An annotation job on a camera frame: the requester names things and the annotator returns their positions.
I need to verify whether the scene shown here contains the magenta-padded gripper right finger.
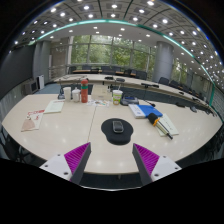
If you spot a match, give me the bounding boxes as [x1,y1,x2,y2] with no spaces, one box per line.
[131,143,183,187]

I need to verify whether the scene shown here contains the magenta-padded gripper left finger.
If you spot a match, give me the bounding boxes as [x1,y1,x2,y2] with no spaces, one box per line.
[39,142,92,186]

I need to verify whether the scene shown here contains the black computer mouse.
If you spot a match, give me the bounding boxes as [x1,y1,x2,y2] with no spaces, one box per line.
[112,120,125,135]

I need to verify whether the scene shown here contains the black mouse pad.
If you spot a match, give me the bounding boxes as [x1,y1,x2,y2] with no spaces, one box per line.
[100,117,134,146]

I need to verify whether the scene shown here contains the white paper sheet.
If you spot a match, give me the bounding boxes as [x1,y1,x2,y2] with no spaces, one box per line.
[153,113,180,138]

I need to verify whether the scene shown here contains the black foam handheld microphone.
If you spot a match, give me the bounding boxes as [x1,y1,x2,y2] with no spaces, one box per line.
[147,112,174,141]

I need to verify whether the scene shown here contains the magazine with fan print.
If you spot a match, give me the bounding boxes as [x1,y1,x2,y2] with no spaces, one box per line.
[20,109,46,133]

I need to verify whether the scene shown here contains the blue and white book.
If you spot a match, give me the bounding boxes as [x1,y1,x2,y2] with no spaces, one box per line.
[128,103,164,120]

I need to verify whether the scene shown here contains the white booklet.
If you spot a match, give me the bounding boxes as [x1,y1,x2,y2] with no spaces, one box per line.
[43,99,66,115]

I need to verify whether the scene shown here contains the white lidded mug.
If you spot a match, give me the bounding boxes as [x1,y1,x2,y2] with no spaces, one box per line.
[71,88,82,103]

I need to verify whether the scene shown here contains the white paper cup stack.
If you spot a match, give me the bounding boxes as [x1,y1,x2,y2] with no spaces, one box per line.
[62,86,73,103]

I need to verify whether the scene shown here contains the colourful leaflet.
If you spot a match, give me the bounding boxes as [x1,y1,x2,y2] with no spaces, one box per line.
[87,98,111,108]

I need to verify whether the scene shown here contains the dark conference microphone unit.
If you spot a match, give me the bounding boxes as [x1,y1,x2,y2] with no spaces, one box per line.
[119,95,156,108]

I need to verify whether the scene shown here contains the red drink bottle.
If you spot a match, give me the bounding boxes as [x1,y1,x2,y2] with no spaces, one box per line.
[80,78,90,104]

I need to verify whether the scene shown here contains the green printed paper cup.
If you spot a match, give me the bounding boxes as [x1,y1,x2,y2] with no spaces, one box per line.
[111,89,124,106]

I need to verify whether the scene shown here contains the dark office chairs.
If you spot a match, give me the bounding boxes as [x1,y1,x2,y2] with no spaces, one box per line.
[66,64,214,114]

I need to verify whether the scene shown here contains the ceiling lights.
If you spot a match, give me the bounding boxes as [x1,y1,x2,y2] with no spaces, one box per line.
[13,0,224,83]

